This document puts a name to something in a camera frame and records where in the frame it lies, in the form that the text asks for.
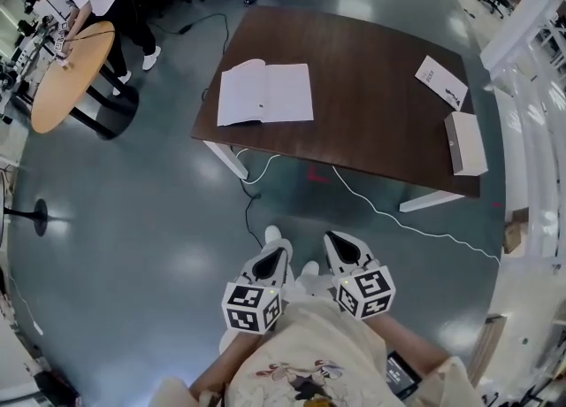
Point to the round wooden table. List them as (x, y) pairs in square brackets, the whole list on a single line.
[(66, 82)]

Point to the black handheld screen device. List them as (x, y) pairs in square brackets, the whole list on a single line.
[(400, 374)]

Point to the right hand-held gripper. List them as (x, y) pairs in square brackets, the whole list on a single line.
[(367, 286)]

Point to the white shelving unit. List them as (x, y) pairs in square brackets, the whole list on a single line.
[(530, 64)]

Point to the black floor stand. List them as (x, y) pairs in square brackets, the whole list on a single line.
[(40, 217)]

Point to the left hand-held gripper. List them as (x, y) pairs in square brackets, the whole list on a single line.
[(247, 317)]

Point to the thin white booklet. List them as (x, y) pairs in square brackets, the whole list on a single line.
[(438, 80)]

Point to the small wooden block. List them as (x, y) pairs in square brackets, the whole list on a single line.
[(67, 65)]

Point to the white table leg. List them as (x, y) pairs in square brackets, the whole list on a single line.
[(429, 201), (230, 159)]

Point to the brown cardboard box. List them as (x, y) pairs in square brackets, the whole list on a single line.
[(513, 232)]

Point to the white paper booklet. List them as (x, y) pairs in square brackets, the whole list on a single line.
[(283, 95)]

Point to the white cardboard box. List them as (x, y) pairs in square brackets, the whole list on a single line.
[(468, 144)]

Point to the person's right forearm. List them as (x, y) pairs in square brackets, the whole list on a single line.
[(407, 339)]

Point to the person's left shoe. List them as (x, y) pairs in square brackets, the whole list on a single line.
[(272, 234)]

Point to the person's left forearm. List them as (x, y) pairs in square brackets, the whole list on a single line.
[(230, 352)]

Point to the light wooden board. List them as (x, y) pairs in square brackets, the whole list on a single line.
[(486, 347)]

